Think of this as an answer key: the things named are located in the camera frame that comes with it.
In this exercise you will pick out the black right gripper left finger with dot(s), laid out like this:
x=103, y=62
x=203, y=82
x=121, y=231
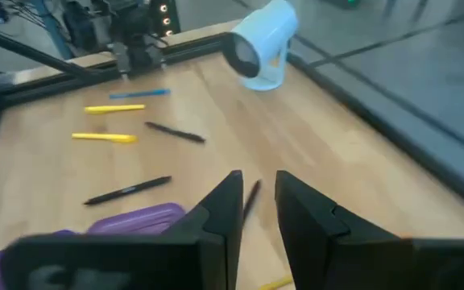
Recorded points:
x=212, y=249

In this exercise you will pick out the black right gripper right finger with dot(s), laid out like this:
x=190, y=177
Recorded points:
x=328, y=249

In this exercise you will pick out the yellow highlighter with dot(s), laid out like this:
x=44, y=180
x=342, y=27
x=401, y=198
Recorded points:
x=115, y=108
x=276, y=283

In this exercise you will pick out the dark maroon pen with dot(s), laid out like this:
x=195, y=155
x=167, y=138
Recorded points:
x=252, y=199

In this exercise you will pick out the purple plastic supply box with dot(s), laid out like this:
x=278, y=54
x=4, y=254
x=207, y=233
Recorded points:
x=135, y=221

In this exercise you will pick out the black marker with label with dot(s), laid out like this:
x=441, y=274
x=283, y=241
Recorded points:
x=127, y=190

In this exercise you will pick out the slim black pen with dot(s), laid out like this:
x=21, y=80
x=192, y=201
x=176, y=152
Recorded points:
x=175, y=132

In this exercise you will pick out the yellow foam tube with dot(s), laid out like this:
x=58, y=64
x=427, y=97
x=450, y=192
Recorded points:
x=107, y=137

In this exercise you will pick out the blue pen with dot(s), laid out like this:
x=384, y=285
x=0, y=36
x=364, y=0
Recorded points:
x=139, y=94

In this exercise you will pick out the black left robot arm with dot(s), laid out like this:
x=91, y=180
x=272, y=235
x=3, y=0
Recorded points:
x=135, y=32

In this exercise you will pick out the black panel with lights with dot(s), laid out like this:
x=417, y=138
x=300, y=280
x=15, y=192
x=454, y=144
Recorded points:
x=165, y=18

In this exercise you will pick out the black frame strut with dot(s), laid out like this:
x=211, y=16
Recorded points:
x=34, y=52

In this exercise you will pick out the blue frame post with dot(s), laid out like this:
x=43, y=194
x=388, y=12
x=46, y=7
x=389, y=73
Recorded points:
x=52, y=28

